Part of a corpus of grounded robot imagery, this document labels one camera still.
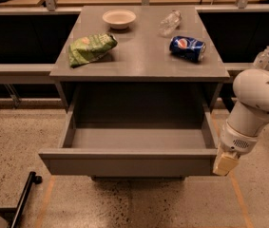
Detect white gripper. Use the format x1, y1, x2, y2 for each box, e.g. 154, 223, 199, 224
213, 122, 259, 176

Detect grey top drawer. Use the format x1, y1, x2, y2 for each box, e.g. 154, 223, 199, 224
39, 105, 218, 179

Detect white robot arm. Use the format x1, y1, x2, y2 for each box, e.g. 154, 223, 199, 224
213, 68, 269, 176

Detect blue pepsi can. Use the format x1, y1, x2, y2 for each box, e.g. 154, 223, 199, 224
169, 36, 206, 63

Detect grey cabinet desk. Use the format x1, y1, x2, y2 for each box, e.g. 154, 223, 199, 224
50, 6, 229, 105

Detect white bowl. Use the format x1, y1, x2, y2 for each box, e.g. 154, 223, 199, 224
103, 9, 136, 29

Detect green chip bag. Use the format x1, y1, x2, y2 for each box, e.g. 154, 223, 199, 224
68, 33, 118, 67

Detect black cart leg with wheel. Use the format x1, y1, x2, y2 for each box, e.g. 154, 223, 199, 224
0, 171, 43, 228

